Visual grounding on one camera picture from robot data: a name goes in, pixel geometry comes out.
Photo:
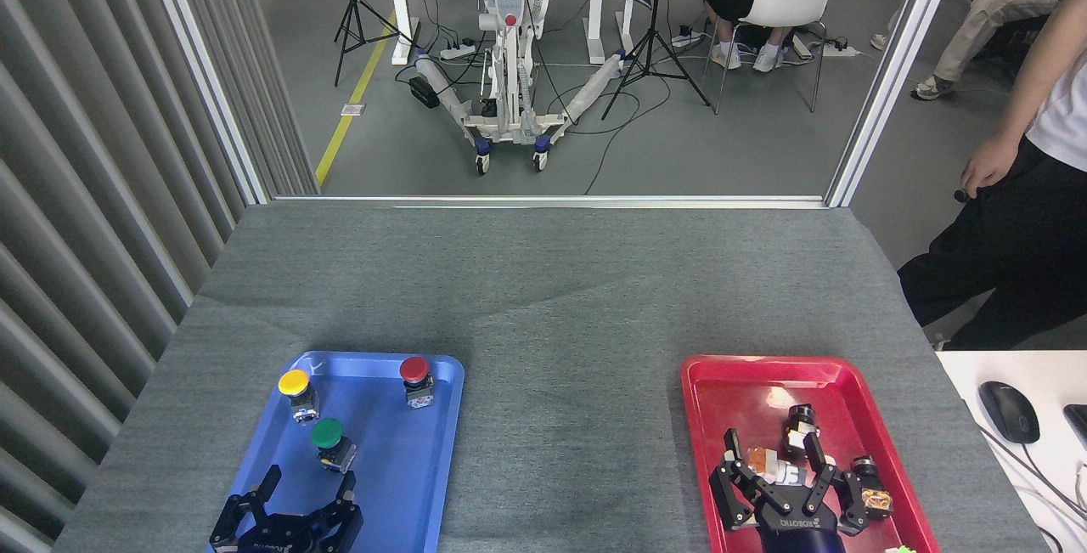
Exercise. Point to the white power strip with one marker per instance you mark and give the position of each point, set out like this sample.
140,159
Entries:
457,50

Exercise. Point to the white side table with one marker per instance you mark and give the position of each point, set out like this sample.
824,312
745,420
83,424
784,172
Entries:
1049,375

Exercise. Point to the black knob switch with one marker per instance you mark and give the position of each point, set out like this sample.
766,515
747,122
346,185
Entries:
799,427

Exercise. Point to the silver post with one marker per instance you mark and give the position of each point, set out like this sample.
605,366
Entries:
892,69
212,86

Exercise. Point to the black switch with orange base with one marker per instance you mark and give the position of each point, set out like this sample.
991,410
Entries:
875,493

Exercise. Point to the blue plastic tray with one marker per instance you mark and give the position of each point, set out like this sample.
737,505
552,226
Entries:
399,468

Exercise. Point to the person's hand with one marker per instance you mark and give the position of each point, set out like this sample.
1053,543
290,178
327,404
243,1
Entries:
989,164

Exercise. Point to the black computer mouse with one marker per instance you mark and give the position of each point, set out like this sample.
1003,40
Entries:
1009,411

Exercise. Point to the green push button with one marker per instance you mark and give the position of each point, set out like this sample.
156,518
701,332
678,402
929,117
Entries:
327,434

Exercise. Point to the black phone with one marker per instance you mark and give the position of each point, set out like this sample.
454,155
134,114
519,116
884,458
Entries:
1078,426

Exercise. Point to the person's forearm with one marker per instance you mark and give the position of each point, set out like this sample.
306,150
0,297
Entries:
1040,69

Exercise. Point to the seated person with beige trousers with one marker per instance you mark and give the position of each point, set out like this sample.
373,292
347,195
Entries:
994,1

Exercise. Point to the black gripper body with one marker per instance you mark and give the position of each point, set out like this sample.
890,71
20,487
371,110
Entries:
798,532
284,536

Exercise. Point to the red push button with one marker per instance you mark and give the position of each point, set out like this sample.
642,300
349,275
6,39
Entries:
413,369

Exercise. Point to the orange and white switch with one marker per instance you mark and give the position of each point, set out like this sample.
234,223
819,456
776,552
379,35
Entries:
773,464

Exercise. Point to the standing person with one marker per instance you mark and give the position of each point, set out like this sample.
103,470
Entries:
1010,256

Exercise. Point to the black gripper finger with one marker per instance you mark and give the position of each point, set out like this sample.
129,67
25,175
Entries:
852,515
231,527
730,493
344,527

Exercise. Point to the small metal floor plate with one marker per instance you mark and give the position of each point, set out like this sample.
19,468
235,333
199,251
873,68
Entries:
353,110

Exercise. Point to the yellow push button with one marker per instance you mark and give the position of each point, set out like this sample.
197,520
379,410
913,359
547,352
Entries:
294,382

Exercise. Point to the white desk leg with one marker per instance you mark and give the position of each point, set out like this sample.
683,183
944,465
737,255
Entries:
596,22
401,18

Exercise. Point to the silver rail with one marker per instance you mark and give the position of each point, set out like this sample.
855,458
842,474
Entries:
552,200

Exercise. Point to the red plastic tray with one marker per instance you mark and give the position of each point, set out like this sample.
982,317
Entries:
730,392

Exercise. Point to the black tripod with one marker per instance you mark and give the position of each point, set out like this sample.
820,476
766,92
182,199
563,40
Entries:
652,52
352,9

